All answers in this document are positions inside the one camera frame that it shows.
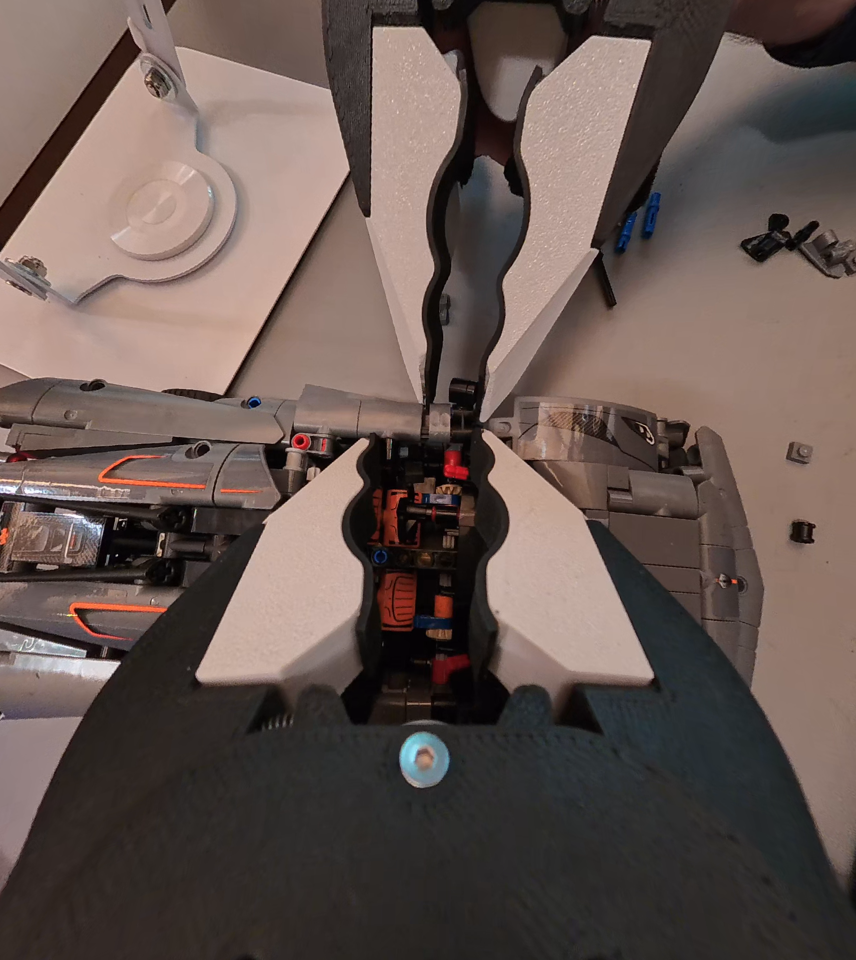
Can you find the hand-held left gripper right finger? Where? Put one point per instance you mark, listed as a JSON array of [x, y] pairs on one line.
[[563, 600]]

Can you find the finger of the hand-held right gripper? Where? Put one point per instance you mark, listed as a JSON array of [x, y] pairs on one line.
[[570, 165], [413, 150]]

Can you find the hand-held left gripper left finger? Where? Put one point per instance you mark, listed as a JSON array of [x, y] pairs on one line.
[[285, 600]]

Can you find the grey lego car model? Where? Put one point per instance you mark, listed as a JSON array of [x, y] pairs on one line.
[[135, 420]]

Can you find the person's right forearm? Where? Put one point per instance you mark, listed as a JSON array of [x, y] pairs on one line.
[[833, 49]]

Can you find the blue lego pin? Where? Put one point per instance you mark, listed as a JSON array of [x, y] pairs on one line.
[[627, 231], [651, 215]]

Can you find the black lego axle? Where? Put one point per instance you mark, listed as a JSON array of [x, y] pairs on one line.
[[606, 279]]

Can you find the black lego connector piece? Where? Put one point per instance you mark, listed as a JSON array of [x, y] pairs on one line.
[[764, 241]]

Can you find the short black lego pin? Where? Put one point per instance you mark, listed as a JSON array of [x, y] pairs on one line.
[[807, 231]]

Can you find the black lego bush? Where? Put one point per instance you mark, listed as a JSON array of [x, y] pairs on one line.
[[801, 531]]

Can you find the grey lego connector piece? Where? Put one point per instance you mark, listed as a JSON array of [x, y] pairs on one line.
[[833, 255]]

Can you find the small grey lego plate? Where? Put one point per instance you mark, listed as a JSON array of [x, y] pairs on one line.
[[799, 451]]

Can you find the silver bolt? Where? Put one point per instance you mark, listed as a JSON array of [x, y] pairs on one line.
[[28, 266], [156, 79]]

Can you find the white round disc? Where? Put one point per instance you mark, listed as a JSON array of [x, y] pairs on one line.
[[161, 210]]

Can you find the white flat base board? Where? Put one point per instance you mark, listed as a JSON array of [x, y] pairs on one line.
[[60, 315]]

